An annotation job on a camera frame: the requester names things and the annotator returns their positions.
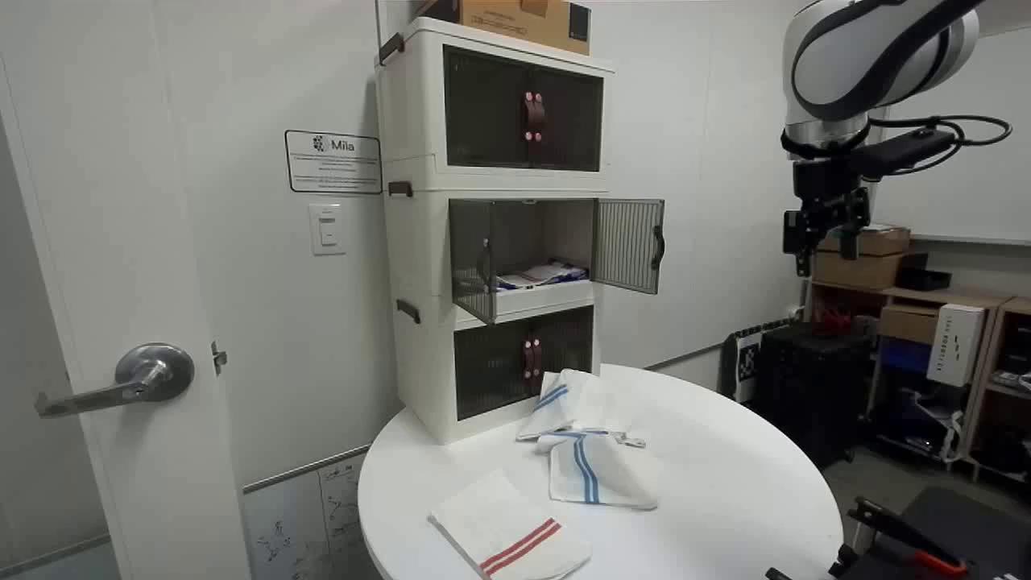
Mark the wall sign plaque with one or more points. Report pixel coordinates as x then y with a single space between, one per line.
332 162

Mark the black box on floor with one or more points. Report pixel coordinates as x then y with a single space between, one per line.
814 387

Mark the cardboard box on cabinet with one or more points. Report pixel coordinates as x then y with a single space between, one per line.
560 24

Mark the wooden shelf unit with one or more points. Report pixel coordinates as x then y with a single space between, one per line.
979 426

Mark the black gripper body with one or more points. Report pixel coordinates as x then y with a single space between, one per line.
829 194

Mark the white box on shelf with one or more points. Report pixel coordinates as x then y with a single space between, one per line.
954 342

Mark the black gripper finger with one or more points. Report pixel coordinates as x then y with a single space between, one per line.
849 240
797 240

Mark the red striped folded towel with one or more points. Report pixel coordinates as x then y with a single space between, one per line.
503 536

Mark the cardboard box on shelf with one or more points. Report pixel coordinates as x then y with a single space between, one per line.
874 267

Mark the black red tool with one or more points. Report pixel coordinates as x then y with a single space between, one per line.
925 559

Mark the white light switch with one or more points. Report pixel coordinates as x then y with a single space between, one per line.
326 230

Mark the blue striped flat towel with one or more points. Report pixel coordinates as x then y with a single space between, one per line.
598 472

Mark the blue striped crumpled towel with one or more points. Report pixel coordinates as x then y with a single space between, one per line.
578 403

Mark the white door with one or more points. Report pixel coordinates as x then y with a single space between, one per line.
92 138

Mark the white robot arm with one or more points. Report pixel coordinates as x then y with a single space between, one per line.
846 59

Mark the silver door lever handle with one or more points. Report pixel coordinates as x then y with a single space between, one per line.
152 371

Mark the white three-tier cabinet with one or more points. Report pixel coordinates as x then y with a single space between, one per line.
503 140

